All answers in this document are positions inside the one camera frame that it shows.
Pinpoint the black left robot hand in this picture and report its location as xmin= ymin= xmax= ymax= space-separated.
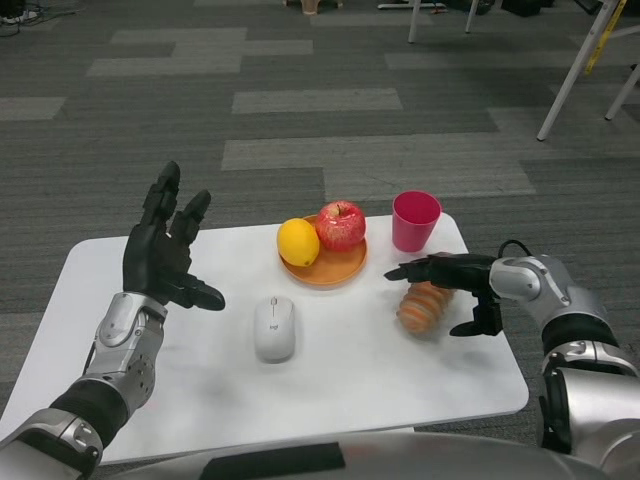
xmin=122 ymin=160 xmax=226 ymax=312

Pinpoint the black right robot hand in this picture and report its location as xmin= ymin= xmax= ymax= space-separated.
xmin=383 ymin=253 xmax=503 ymax=338

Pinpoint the ridged brown bread loaf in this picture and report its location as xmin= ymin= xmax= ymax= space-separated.
xmin=396 ymin=281 xmax=456 ymax=342

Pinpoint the pink plastic cup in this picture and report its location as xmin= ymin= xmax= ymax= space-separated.
xmin=391 ymin=190 xmax=443 ymax=252

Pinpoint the orange round plate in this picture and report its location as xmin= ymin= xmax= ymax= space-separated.
xmin=278 ymin=214 xmax=369 ymax=291

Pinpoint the red apple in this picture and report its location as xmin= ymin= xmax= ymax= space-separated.
xmin=314 ymin=200 xmax=368 ymax=253

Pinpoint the white computer mouse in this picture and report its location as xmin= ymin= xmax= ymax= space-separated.
xmin=253 ymin=295 xmax=297 ymax=364

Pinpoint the yellow lemon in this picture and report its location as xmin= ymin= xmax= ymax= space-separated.
xmin=277 ymin=218 xmax=321 ymax=268

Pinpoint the silver robot chest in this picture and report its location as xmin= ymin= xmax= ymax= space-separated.
xmin=99 ymin=429 xmax=640 ymax=480

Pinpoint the large white metal table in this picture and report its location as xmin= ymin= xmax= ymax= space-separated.
xmin=407 ymin=0 xmax=640 ymax=143

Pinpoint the white desk with foot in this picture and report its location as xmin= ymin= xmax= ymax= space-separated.
xmin=377 ymin=0 xmax=449 ymax=11

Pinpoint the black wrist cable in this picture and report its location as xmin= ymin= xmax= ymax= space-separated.
xmin=499 ymin=239 xmax=532 ymax=260

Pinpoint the yellow hanging tape strap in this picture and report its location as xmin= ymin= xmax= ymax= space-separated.
xmin=582 ymin=0 xmax=614 ymax=76

